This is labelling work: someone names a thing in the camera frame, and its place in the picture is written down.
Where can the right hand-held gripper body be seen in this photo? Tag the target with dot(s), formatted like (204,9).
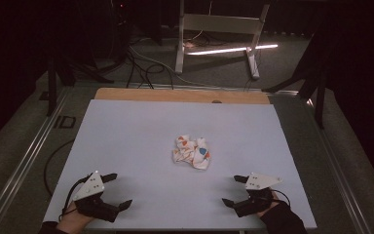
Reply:
(256,195)

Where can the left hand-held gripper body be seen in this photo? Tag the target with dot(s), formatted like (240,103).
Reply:
(92,195)

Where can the white fruit print pants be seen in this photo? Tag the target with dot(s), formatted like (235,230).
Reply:
(191,152)

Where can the person's right hand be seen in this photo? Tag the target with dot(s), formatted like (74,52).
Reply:
(269,208)

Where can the person's left hand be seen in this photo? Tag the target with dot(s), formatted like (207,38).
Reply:
(74,221)

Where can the white table mat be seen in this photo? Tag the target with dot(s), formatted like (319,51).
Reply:
(142,136)

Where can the wooden table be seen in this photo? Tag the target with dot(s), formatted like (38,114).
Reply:
(175,95)

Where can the black stand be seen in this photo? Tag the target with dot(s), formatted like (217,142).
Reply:
(53,84)
(318,91)

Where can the metal floor rail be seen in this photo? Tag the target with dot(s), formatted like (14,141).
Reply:
(341,169)
(26,159)

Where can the white metal desk frame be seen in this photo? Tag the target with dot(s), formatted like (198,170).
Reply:
(219,23)

